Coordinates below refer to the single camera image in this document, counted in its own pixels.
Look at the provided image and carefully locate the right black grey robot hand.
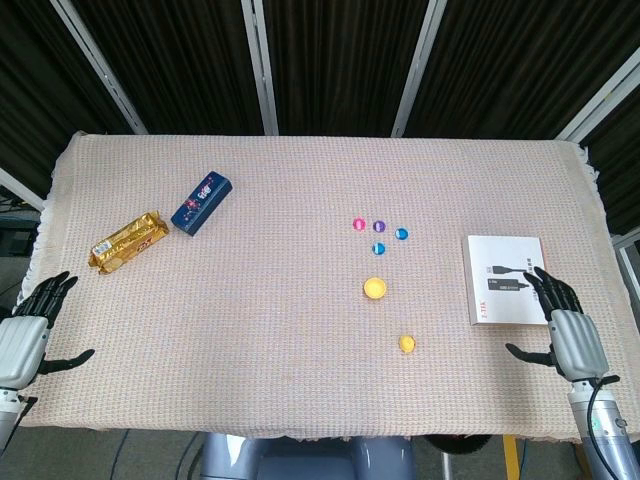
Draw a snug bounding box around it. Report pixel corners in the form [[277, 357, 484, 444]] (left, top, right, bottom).
[[505, 266, 617, 385]]

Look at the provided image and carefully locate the left black grey robot hand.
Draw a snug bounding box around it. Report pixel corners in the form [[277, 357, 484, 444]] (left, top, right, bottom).
[[0, 271, 96, 390]]

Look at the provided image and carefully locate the black bowl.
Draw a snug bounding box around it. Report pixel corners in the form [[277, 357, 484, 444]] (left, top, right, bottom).
[[427, 433, 494, 454]]

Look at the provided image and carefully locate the white flat cardboard box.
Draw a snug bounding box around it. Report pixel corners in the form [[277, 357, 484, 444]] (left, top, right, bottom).
[[460, 234, 551, 327]]

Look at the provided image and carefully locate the yellow vertical bar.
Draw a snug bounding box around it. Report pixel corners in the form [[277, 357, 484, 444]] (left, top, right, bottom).
[[502, 434, 519, 480]]

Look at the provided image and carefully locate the gold foil snack package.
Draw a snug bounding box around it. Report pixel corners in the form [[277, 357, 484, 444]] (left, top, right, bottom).
[[88, 210, 171, 275]]

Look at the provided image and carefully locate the small yellow plastic bowl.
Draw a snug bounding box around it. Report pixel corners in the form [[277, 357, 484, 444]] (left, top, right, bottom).
[[363, 276, 388, 301]]

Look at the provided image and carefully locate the dark blue printed box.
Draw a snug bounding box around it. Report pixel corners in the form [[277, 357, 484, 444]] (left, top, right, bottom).
[[170, 171, 234, 237]]

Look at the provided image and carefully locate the beige woven tablecloth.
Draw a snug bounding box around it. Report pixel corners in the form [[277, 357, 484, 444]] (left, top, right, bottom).
[[19, 130, 634, 444]]

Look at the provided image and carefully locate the grey blue robot torso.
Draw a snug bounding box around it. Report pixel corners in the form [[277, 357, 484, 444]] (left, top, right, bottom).
[[199, 432, 416, 480]]

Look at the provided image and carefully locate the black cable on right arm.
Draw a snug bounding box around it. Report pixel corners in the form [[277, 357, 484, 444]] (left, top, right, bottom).
[[585, 374, 621, 480]]

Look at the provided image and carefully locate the white partition frame post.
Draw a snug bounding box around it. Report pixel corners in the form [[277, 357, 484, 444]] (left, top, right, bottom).
[[0, 167, 45, 212], [391, 0, 447, 137], [49, 0, 148, 135], [241, 0, 280, 136], [553, 52, 640, 145]]

